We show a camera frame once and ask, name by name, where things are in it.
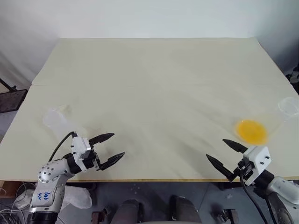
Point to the small clear plastic flask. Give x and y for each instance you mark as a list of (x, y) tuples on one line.
[(56, 121)]

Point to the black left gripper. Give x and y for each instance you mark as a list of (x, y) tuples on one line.
[(91, 159)]

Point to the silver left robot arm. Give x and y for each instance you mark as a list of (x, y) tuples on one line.
[(50, 173)]

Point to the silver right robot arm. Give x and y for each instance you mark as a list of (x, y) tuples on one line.
[(280, 186)]

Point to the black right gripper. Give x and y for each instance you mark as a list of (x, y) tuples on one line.
[(244, 170)]

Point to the large clear plastic flask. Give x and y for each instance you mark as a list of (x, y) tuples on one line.
[(252, 130)]

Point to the black mesh panel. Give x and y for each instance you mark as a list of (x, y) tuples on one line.
[(10, 100)]

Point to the dark rounded shape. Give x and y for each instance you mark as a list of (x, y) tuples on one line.
[(184, 208), (129, 211)]

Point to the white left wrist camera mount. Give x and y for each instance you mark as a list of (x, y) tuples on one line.
[(80, 145)]

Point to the black metal stand rod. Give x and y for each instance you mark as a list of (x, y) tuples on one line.
[(7, 84)]

